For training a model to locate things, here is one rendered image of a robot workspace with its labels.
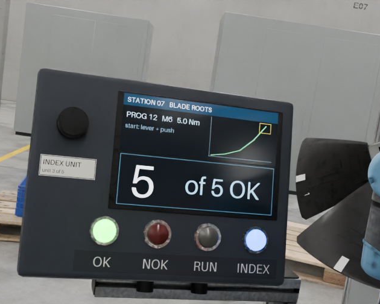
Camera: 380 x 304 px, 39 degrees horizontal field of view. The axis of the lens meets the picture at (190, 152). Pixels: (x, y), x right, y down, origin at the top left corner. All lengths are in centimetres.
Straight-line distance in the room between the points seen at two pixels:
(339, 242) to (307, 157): 38
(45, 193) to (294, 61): 618
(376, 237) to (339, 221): 37
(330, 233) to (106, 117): 75
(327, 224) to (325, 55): 557
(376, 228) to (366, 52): 605
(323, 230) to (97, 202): 74
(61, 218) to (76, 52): 775
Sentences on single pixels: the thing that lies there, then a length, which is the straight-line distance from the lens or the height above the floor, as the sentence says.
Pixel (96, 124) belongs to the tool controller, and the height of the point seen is 121.
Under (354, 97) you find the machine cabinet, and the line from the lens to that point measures 679.
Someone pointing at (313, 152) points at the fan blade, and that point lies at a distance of 146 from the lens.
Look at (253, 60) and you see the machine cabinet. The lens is 655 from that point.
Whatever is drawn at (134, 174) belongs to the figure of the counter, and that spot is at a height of 117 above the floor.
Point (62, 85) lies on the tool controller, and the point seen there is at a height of 124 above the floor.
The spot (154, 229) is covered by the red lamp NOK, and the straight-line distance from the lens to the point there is 51.
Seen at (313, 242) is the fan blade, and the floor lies 96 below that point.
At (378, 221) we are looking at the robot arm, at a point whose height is 110.
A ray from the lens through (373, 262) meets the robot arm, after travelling 82.
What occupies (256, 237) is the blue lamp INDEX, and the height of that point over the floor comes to 112.
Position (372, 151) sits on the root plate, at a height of 115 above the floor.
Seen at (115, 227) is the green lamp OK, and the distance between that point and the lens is 51.
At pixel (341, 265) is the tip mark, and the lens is 114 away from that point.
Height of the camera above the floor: 127
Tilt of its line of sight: 8 degrees down
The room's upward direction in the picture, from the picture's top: 8 degrees clockwise
